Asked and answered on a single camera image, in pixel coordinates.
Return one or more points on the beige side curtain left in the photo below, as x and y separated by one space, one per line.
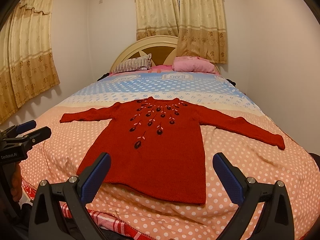
27 65

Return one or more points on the pink pillow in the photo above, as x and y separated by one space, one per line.
193 64

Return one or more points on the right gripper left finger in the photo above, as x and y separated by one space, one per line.
47 220

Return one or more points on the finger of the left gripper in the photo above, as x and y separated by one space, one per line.
27 141
16 130

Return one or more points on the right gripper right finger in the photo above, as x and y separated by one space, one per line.
276 218

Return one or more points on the person's left hand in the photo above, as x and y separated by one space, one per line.
16 184

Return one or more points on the striped grey pillow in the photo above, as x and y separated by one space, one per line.
129 65

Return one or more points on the cream wooden headboard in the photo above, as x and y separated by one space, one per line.
162 48

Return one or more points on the red checkered cloth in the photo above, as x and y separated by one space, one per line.
103 220

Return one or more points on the beige window curtain centre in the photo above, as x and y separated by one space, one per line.
199 25

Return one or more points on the red knitted sweater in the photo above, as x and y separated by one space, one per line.
156 146

